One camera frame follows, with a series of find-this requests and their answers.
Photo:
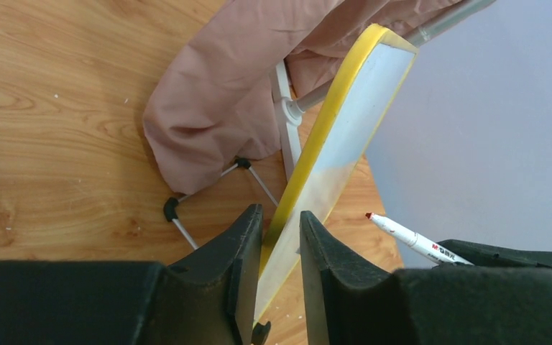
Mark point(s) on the yellow framed whiteboard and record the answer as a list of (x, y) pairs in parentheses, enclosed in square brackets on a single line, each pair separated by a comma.
[(331, 152)]

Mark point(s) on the silver clothes rack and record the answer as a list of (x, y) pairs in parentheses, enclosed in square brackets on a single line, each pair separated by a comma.
[(352, 71)]

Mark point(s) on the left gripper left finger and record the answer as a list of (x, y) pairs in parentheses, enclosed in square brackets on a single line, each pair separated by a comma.
[(207, 297)]

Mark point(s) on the white red marker pen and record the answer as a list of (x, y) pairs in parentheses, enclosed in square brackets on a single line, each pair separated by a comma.
[(418, 243)]

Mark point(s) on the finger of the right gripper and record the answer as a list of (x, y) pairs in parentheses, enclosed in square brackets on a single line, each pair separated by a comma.
[(492, 256)]

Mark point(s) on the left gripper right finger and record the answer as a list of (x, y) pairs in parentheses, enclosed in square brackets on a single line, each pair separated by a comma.
[(349, 300)]

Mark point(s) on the pink shorts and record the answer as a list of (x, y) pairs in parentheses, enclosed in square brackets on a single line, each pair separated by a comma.
[(214, 101)]

